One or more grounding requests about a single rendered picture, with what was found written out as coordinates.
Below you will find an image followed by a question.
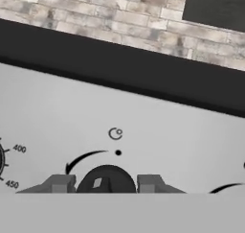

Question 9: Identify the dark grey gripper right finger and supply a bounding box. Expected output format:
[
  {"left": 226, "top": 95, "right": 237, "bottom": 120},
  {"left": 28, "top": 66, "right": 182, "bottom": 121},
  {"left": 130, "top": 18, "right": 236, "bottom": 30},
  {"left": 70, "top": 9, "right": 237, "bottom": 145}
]
[{"left": 137, "top": 174, "right": 188, "bottom": 194}]

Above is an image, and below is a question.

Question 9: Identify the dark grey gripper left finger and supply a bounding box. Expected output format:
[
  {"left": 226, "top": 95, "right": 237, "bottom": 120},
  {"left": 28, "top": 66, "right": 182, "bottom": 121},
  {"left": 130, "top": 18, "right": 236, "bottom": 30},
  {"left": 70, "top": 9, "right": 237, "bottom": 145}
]
[{"left": 16, "top": 174, "right": 77, "bottom": 194}]

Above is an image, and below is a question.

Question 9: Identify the black stove knob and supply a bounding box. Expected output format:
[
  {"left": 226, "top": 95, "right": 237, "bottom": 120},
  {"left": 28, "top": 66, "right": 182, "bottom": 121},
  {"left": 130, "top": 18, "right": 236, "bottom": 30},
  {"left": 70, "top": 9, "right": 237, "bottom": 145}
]
[{"left": 76, "top": 164, "right": 138, "bottom": 194}]

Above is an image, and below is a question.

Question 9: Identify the black oven temperature dial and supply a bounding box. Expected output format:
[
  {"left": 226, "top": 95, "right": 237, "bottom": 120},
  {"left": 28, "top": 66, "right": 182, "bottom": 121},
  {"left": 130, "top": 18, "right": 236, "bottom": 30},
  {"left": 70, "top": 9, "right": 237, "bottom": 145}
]
[{"left": 0, "top": 137, "right": 10, "bottom": 182}]

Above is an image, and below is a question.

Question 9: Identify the grey stove with black top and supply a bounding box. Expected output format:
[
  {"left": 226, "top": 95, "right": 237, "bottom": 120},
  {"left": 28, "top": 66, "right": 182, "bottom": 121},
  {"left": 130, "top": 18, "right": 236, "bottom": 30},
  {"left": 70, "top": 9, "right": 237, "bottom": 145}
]
[{"left": 0, "top": 18, "right": 245, "bottom": 194}]

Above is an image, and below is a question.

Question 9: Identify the dark wall cupboard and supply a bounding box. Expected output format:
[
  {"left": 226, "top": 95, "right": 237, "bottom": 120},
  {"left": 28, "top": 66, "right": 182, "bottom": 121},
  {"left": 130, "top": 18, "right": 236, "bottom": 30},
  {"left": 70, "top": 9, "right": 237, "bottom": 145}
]
[{"left": 182, "top": 0, "right": 245, "bottom": 34}]

